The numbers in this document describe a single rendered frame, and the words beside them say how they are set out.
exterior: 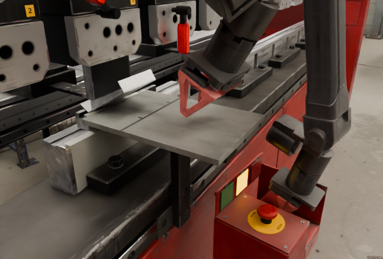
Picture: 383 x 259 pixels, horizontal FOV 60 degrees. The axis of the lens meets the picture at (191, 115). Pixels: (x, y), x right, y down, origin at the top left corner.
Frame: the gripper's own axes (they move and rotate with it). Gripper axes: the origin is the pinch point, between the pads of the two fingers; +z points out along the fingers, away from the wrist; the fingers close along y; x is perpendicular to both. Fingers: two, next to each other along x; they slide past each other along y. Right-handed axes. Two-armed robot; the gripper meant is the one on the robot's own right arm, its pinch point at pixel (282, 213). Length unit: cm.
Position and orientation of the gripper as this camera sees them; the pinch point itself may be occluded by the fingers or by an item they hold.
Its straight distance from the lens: 80.5
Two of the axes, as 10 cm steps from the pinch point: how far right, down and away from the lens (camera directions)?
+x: -6.1, 3.1, -7.3
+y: -7.6, -4.8, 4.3
